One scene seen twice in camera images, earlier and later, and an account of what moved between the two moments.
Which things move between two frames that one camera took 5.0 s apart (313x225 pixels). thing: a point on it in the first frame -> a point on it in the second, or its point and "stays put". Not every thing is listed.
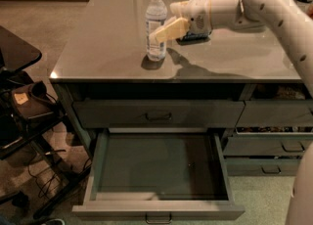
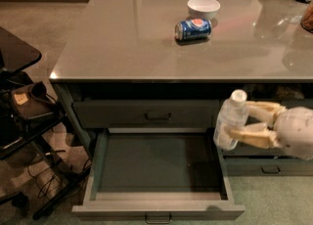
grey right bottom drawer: x=261 y=166 stays put
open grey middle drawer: x=158 y=176 stays put
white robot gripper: x=198 y=15 -> x=297 y=131
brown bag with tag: x=31 y=100 stays put
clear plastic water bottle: x=156 y=18 -> x=233 y=113
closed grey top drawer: x=156 y=113 stays put
